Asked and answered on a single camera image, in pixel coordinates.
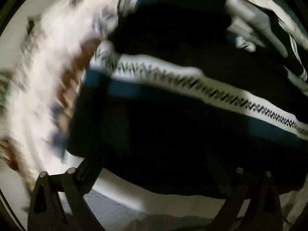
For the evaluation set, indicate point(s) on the floral cream bed blanket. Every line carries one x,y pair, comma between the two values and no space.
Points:
41,93

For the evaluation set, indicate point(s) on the black garment with patterned band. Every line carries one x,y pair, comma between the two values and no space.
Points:
196,97

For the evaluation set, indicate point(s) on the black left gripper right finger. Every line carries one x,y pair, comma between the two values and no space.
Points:
264,209

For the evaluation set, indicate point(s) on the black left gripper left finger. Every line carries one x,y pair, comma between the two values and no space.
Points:
57,201

